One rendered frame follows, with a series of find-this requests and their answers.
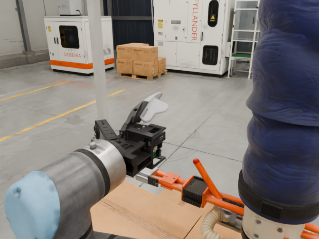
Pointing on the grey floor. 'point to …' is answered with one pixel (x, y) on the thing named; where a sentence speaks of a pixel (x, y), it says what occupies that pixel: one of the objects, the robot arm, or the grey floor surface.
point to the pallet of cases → (139, 61)
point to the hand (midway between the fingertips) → (159, 122)
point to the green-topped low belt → (239, 61)
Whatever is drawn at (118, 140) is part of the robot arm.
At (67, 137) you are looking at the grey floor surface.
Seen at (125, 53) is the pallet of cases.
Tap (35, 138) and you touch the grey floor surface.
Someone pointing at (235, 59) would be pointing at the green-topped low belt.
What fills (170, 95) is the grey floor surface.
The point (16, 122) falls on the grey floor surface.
